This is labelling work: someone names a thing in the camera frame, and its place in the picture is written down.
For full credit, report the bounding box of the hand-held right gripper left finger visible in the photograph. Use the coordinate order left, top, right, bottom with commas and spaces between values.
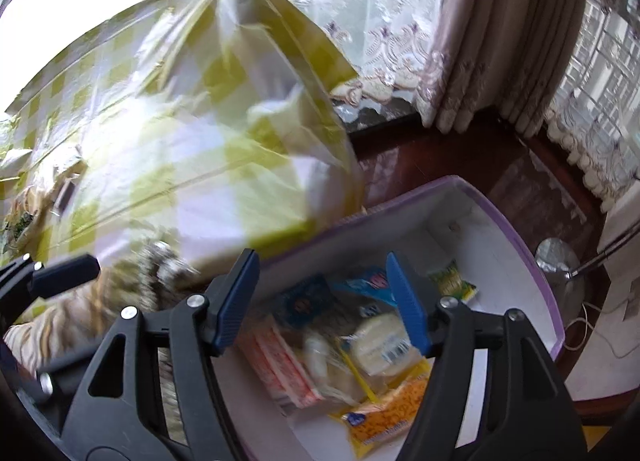
60, 247, 263, 461

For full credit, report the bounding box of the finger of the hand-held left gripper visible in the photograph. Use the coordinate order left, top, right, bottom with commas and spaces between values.
30, 363, 81, 437
0, 253, 101, 304

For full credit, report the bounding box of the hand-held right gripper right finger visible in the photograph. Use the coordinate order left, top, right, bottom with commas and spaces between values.
385, 251, 588, 461

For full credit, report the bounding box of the white storage box purple rim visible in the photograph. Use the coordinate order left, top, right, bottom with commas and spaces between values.
200, 175, 566, 461

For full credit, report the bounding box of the blue pink snack packet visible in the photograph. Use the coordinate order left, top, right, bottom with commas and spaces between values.
340, 267, 396, 303

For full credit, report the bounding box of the striped plush blanket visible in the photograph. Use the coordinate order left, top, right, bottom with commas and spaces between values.
0, 181, 211, 447

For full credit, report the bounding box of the green yellow snack packet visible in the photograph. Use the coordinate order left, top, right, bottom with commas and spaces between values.
426, 260, 479, 304

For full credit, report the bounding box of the green triangular snack packet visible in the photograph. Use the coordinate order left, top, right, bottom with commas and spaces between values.
0, 208, 38, 254

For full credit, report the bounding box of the dark blue snack packet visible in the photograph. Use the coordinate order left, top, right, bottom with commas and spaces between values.
276, 275, 335, 331

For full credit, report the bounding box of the pink striped snack packet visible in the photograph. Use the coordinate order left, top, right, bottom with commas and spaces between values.
237, 313, 323, 409

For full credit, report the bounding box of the small clear snack packet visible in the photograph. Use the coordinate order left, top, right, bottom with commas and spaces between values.
300, 328, 346, 392

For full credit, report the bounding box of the silver floor lamp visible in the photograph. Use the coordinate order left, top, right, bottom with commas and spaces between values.
535, 226, 640, 288

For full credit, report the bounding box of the yellow checked plastic tablecloth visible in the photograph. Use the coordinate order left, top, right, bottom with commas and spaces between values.
0, 0, 363, 267

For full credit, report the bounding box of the dark stone window sill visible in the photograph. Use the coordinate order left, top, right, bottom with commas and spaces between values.
327, 88, 426, 139

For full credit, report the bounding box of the mauve pleated drape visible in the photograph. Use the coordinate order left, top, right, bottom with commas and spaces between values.
412, 0, 608, 138

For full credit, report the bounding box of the white lace side curtain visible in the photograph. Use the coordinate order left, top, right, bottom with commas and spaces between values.
542, 0, 640, 214

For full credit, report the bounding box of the white cable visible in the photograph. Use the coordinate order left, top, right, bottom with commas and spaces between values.
562, 301, 640, 362

